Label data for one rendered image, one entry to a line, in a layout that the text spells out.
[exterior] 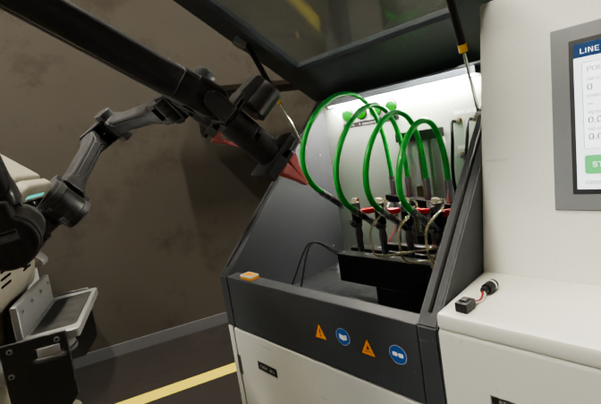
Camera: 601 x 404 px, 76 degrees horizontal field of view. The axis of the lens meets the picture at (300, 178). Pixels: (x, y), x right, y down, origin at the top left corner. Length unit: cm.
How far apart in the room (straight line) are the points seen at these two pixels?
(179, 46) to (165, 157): 84
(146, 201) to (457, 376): 259
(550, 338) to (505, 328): 6
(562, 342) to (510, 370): 10
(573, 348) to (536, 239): 27
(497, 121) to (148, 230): 259
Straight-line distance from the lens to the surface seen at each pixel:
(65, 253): 315
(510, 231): 91
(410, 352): 82
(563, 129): 89
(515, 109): 93
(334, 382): 101
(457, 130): 123
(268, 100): 73
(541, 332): 70
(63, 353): 86
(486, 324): 72
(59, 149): 310
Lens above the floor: 131
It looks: 5 degrees down
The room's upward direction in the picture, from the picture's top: 9 degrees counter-clockwise
